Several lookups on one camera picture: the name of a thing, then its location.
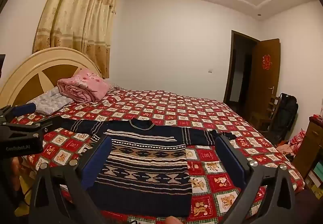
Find beige patterned curtain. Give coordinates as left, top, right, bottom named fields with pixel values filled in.
left=32, top=0, right=124, bottom=79

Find cream wooden headboard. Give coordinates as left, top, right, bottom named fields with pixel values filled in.
left=0, top=46, right=103, bottom=111

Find brown wooden door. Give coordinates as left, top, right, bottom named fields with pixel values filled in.
left=249, top=39, right=281, bottom=128

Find person's left hand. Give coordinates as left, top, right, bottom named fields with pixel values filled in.
left=9, top=157, right=24, bottom=189

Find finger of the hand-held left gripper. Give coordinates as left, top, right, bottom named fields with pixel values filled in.
left=0, top=116, right=62, bottom=137
left=0, top=103, right=36, bottom=119

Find grey floral pillow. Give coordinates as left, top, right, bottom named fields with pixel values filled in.
left=26, top=86, right=75, bottom=114

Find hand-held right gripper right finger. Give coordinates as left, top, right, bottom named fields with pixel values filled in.
left=214, top=134, right=296, bottom=224

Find red checked cloth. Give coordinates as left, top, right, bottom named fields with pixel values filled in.
left=288, top=129, right=307, bottom=149

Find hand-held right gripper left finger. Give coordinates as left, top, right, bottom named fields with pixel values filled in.
left=28, top=135, right=113, bottom=224

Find cardboard boxes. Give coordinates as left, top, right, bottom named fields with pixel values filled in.
left=305, top=162, right=323, bottom=200

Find navy patterned knit sweater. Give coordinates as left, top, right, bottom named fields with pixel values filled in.
left=57, top=117, right=236, bottom=217

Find folded pink quilt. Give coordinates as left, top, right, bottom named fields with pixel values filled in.
left=57, top=69, right=111, bottom=103

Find red paper door decoration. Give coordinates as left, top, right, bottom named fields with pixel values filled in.
left=262, top=55, right=273, bottom=70

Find dark wooden door frame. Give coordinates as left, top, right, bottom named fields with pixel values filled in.
left=223, top=30, right=260, bottom=113

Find wooden chair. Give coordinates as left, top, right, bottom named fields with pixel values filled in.
left=250, top=95, right=281, bottom=134

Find brown wooden cabinet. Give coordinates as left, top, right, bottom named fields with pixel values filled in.
left=293, top=115, right=323, bottom=182

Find black bag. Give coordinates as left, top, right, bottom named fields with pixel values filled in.
left=267, top=93, right=299, bottom=139

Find red checked bear bedspread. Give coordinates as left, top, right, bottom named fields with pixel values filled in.
left=10, top=89, right=306, bottom=224

